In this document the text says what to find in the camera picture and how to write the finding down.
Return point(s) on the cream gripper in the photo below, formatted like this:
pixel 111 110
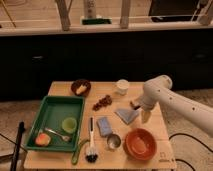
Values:
pixel 145 115

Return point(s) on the blue-grey towel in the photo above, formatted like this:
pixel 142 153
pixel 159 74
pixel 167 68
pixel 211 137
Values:
pixel 127 115

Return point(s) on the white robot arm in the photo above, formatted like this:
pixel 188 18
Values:
pixel 158 89

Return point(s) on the white paper cup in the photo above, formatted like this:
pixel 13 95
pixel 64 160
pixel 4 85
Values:
pixel 122 86

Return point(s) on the small metal cup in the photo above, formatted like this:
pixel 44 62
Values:
pixel 113 141

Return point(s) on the green plastic cup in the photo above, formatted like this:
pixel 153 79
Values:
pixel 69 125

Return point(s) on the orange bowl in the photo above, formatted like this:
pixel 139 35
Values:
pixel 140 144

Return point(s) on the blue sponge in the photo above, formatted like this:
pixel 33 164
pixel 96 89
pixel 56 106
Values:
pixel 104 127

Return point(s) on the yellow food piece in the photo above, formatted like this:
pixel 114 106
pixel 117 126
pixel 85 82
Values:
pixel 81 89

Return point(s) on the dark brown bowl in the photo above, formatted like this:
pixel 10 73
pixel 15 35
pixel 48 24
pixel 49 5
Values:
pixel 76 84

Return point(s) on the metal spoon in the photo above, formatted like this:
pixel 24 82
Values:
pixel 63 137

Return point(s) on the green plastic tray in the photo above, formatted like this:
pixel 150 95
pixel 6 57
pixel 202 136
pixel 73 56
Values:
pixel 52 112

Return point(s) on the red yellow apple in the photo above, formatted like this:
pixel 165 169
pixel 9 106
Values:
pixel 42 139

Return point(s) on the green black box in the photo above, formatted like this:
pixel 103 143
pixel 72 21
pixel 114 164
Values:
pixel 96 21

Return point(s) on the black pole stand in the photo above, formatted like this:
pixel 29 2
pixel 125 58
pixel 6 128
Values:
pixel 17 147

